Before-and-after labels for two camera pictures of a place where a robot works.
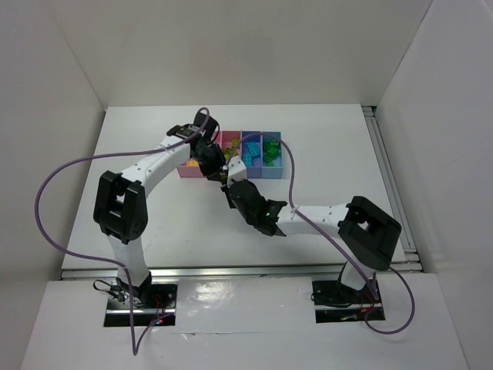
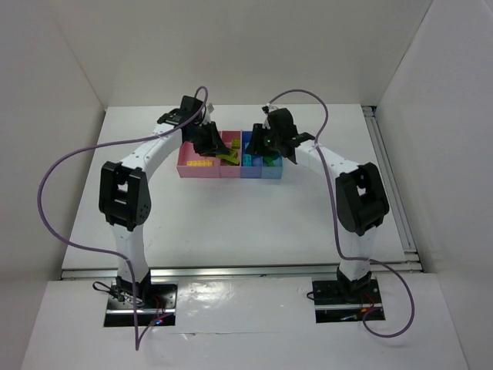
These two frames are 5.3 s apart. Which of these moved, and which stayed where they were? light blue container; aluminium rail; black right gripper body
Moved: black right gripper body
Stayed: light blue container; aluminium rail
